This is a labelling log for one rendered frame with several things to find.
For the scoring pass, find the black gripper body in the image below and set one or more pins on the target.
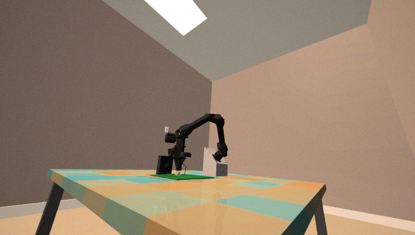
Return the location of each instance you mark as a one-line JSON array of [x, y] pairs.
[[182, 153]]

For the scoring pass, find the green circuit board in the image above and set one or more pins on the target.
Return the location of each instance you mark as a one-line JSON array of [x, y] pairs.
[[178, 176]]

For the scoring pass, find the black square cooling fan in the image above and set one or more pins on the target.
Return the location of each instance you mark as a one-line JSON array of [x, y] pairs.
[[164, 165]]

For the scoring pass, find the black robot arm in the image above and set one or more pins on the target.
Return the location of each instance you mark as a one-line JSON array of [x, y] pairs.
[[186, 129]]

